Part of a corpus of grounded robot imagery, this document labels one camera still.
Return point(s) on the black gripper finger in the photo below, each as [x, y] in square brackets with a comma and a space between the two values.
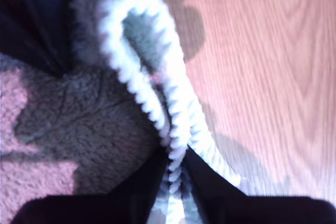
[141, 195]
[52, 3]
[210, 195]
[18, 24]

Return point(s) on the grey tea towel white hem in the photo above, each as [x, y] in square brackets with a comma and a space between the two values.
[78, 116]

